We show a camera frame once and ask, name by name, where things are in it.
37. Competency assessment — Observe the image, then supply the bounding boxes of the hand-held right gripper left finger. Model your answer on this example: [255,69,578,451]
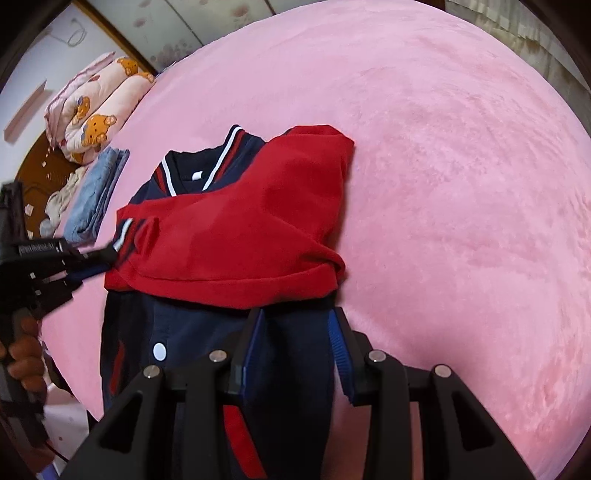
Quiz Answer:
[60,308,278,480]

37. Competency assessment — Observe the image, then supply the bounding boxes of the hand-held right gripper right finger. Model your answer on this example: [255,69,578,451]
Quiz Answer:
[329,307,536,480]

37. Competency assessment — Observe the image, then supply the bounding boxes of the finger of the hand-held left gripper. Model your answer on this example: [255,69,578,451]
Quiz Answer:
[65,241,123,266]
[39,264,110,319]

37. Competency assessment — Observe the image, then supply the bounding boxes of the red and navy jacket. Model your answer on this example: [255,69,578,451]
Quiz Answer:
[99,124,356,480]

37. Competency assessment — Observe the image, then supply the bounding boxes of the person's left hand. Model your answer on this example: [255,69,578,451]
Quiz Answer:
[0,318,45,394]

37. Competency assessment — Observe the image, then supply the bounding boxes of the crumpled white cloth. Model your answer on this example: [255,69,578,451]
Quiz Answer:
[39,166,88,238]

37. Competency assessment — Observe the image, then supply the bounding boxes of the folded blue jeans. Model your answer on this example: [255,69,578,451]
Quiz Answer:
[62,147,131,244]

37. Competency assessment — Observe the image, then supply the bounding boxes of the brown wooden headboard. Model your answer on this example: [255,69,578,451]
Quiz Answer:
[16,141,79,241]

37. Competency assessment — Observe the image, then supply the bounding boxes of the bear print quilt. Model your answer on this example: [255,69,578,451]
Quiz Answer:
[45,52,157,166]

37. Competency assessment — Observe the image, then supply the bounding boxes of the pink plush blanket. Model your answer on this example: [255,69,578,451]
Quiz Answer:
[39,0,591,480]

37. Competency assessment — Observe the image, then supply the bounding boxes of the floral panel wardrobe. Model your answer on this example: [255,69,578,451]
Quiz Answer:
[74,0,287,75]

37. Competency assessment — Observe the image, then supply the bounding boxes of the wooden wall shelf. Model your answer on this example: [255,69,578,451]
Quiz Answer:
[4,79,49,141]

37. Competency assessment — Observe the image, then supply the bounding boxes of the white wall cable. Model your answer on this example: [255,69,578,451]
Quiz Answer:
[48,16,87,48]

